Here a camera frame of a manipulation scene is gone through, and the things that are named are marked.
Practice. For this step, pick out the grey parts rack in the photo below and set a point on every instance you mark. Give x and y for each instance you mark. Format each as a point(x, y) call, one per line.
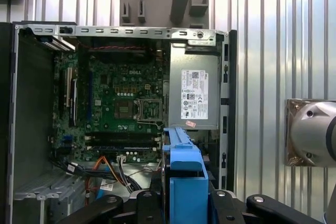
point(165, 6)

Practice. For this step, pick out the blue expansion slot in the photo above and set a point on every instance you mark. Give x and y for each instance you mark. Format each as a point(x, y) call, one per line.
point(90, 95)

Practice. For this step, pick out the metal socket cover frame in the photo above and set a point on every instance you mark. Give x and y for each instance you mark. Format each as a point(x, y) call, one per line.
point(137, 111)

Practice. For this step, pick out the hard disk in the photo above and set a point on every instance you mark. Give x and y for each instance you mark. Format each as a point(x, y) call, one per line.
point(186, 161)

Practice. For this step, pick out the grey metal disk bay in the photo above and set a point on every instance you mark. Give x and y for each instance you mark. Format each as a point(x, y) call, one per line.
point(52, 190)

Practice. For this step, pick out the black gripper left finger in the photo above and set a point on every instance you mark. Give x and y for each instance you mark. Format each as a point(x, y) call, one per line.
point(149, 208)

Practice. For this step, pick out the black open PC case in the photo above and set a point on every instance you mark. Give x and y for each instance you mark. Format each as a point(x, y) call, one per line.
point(34, 103)

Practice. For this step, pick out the black RAM slot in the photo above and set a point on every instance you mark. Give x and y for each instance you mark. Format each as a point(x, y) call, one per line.
point(120, 137)
point(120, 142)

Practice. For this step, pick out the grey power supply unit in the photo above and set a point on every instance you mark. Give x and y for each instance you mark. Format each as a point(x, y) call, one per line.
point(194, 61)

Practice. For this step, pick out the CPU socket with gold pins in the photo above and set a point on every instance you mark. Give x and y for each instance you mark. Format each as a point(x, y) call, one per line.
point(124, 110)

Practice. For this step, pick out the thin metal locking lever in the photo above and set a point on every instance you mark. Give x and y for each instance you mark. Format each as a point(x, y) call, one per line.
point(149, 123)

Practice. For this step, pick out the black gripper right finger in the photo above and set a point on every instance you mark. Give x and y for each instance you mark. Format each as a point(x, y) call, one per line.
point(223, 208)

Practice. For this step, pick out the green motherboard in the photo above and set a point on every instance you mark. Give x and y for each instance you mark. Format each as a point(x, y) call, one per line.
point(110, 82)

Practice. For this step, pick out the installed RAM stick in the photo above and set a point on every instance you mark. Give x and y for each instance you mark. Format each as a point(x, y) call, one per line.
point(120, 148)

